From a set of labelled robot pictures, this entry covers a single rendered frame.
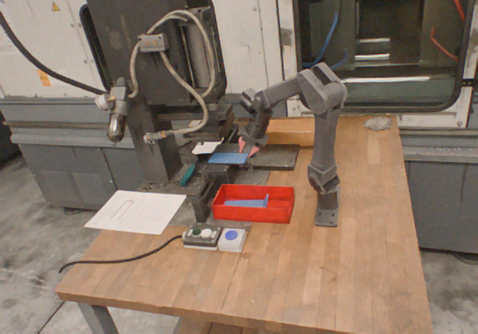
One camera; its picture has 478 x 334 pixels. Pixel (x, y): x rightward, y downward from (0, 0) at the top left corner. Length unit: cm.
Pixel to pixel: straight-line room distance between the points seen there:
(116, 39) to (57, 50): 121
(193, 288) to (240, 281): 13
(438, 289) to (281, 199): 121
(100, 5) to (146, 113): 37
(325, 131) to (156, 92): 59
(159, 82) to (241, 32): 70
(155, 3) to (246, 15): 72
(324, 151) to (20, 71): 212
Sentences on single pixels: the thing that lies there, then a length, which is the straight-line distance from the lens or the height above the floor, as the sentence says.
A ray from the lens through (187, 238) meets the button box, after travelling 119.
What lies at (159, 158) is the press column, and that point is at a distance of 148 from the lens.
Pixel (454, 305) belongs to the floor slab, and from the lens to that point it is 225.
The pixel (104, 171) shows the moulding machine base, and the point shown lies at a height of 45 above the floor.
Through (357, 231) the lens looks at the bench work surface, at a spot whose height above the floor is 90.
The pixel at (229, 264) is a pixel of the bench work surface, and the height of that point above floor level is 90.
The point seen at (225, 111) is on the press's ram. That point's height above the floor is 118.
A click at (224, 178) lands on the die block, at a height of 95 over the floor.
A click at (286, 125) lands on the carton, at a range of 171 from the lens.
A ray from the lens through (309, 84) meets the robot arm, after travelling 104.
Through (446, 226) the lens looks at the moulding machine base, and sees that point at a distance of 227.
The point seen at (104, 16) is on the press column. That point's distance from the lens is 134.
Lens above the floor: 169
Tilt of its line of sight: 30 degrees down
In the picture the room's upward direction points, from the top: 9 degrees counter-clockwise
